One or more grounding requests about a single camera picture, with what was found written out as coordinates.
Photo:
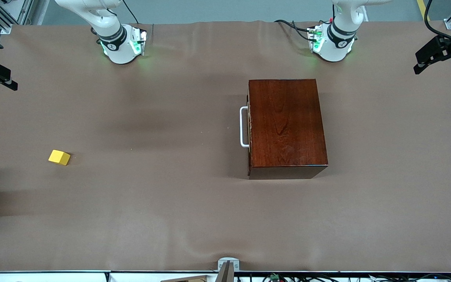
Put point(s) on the tan board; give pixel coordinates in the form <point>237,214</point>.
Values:
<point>190,279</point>

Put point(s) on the dark brown wooden cabinet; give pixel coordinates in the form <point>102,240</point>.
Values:
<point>288,129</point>

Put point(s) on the brown table cloth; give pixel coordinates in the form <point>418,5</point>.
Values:
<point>131,196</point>

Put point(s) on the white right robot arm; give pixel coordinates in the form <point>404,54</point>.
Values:
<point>114,43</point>

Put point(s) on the grey metal bracket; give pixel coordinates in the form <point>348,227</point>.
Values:
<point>227,264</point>

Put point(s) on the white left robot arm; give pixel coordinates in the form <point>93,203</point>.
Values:
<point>337,41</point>

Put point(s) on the white table edge rail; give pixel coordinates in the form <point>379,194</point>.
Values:
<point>53,278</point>

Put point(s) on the yellow floor tape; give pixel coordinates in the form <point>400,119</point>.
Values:
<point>423,9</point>

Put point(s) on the yellow wooden block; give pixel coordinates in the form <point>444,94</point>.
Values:
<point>59,157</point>

